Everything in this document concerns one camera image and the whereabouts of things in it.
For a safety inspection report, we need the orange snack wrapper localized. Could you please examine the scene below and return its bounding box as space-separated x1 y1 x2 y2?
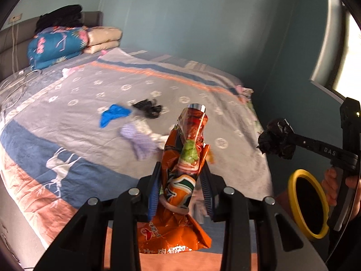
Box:
137 103 212 255

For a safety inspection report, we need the white plastic bag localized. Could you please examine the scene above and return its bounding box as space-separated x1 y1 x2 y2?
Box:
120 117 169 160

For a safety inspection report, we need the yellow-rimmed black trash bin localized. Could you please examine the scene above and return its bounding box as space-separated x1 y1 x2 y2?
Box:
275 169 329 241

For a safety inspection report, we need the small black crumpled trash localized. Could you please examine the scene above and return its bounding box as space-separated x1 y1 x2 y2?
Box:
132 99 163 119

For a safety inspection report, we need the person's right hand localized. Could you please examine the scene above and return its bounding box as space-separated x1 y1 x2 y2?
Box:
321 166 361 221

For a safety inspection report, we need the blue crumpled wrapper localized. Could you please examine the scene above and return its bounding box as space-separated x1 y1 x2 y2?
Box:
99 104 132 128

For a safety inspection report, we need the colourful floral bed sheet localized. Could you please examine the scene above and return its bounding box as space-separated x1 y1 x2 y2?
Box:
236 84 263 136

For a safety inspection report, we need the grey patterned bed quilt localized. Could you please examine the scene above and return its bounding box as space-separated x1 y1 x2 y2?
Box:
1 48 272 247

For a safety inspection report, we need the cream folded blanket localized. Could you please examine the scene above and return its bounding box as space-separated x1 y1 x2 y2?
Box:
83 26 122 54

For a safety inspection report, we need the blue floral folded blanket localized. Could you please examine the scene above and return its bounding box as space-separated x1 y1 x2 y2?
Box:
27 26 89 70

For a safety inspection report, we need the black clothing pile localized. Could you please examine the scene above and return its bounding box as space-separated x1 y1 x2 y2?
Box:
34 4 83 34

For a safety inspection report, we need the grey upholstered headboard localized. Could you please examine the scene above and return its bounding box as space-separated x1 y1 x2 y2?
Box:
0 11 104 82

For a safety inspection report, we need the window with grey frame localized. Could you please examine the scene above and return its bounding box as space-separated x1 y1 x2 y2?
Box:
310 0 360 103

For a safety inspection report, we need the white charging cable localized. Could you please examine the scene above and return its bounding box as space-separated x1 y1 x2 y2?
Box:
0 24 43 111

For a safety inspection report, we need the wall power socket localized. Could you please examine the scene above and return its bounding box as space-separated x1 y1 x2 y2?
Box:
8 14 22 25

